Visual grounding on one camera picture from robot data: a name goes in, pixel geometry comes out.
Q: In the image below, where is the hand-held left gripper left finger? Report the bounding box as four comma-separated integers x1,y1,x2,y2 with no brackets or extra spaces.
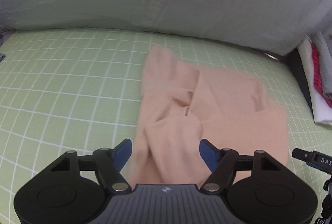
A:
50,138,133,192

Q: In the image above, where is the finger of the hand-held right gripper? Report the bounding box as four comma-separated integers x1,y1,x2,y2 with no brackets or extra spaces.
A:
292,148,313,163

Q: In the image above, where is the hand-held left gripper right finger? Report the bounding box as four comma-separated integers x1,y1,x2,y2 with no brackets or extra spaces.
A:
199,138,282,192

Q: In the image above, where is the beige shirt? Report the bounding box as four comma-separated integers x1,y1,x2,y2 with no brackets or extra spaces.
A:
127,45,289,185

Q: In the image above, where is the stack of folded clothes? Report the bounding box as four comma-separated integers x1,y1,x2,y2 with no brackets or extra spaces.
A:
298,35,332,125

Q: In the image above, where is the black lace cloth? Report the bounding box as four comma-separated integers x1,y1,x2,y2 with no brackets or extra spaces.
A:
320,179,332,224

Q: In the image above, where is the folded black garment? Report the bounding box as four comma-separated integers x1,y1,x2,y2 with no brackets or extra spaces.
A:
285,48,315,116

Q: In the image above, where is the folded red striped garment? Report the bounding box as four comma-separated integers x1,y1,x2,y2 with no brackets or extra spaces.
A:
311,44,332,108

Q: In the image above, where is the folded grey garment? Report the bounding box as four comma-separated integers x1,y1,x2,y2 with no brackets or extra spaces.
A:
310,31,332,100

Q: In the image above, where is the carrot print pale quilt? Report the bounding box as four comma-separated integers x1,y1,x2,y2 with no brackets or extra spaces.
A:
0,0,332,56

